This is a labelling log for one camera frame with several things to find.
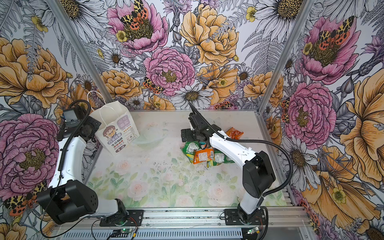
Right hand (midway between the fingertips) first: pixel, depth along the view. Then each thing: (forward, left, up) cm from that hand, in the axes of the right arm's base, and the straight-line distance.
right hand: (189, 138), depth 85 cm
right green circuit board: (-41, -30, -17) cm, 54 cm away
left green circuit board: (-40, +30, -16) cm, 53 cm away
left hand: (+1, +47, +10) cm, 48 cm away
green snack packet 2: (-7, -17, -10) cm, 21 cm away
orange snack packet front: (-4, -7, -11) cm, 14 cm away
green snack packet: (-1, +1, -8) cm, 8 cm away
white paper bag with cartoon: (+6, +41, +2) cm, 42 cm away
